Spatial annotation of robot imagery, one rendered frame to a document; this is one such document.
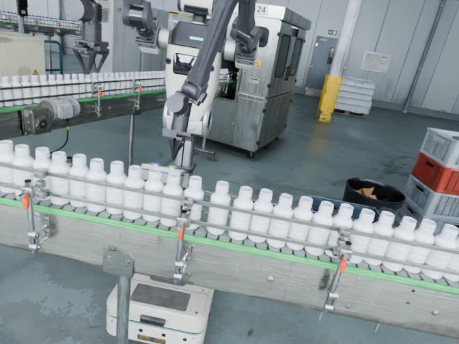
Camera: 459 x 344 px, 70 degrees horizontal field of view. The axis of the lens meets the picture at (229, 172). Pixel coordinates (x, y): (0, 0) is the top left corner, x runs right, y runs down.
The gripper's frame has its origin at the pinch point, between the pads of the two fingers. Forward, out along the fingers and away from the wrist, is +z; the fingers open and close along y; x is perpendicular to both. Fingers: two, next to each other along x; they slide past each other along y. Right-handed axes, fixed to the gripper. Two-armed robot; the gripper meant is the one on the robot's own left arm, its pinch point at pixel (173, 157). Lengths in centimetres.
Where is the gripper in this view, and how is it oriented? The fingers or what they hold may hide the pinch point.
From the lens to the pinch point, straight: 117.5
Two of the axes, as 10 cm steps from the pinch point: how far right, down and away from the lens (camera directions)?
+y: 9.8, 1.9, -0.5
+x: 0.5, -0.2, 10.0
